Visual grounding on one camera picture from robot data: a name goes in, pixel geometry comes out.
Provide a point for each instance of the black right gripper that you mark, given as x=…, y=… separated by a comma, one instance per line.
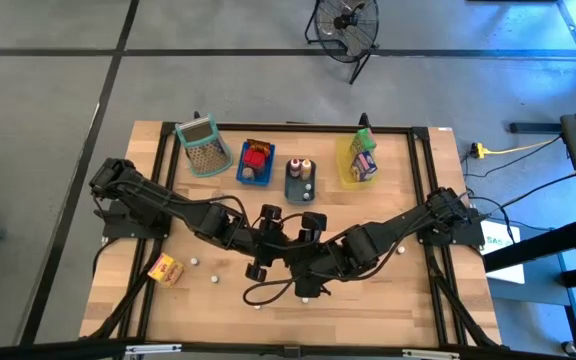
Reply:
x=318, y=262

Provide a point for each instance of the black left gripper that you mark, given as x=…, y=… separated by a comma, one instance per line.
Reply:
x=270, y=245

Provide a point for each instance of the glass spice jar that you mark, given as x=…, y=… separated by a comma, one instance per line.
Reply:
x=248, y=173

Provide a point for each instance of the red squeeze bottle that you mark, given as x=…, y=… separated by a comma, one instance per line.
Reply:
x=295, y=167

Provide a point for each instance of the yellow squeeze bottle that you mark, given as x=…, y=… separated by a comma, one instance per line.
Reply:
x=306, y=169

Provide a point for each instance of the red plastic container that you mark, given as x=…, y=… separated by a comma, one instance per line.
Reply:
x=254, y=160

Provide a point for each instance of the blue Frosted Flakes cereal box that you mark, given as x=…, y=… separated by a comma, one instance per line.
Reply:
x=364, y=166

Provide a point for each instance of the green Apple Jacks cereal box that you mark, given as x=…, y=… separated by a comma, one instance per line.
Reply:
x=363, y=141

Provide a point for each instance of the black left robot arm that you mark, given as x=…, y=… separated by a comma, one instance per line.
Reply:
x=178, y=205

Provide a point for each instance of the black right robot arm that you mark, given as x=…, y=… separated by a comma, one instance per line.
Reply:
x=403, y=220

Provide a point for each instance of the grey plastic bin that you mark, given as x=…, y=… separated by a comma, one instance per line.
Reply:
x=294, y=192

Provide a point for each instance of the blue plastic bin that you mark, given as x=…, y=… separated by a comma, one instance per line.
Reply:
x=267, y=175

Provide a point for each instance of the yellow plastic bin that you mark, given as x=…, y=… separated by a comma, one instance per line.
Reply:
x=343, y=167

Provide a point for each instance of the orange snack packet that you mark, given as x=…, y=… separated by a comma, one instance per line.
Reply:
x=259, y=145

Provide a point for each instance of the yellow cereal box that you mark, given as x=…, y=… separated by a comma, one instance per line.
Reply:
x=166, y=269

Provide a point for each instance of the white paper sign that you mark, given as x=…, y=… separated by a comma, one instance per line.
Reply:
x=508, y=272

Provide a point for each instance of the black floor fan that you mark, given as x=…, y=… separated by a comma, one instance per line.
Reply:
x=346, y=21

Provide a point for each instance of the black floor bar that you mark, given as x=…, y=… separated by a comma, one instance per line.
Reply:
x=535, y=128

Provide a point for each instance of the caster wheel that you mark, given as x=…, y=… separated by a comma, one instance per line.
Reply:
x=569, y=347

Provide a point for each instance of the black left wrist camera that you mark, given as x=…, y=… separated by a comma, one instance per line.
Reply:
x=270, y=212

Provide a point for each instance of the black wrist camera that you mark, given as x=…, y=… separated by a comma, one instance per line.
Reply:
x=314, y=221
x=270, y=212

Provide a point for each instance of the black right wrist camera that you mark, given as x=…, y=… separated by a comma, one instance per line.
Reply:
x=314, y=221

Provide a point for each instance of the silver metal bracket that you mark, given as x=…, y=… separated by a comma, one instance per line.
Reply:
x=430, y=354
x=153, y=348

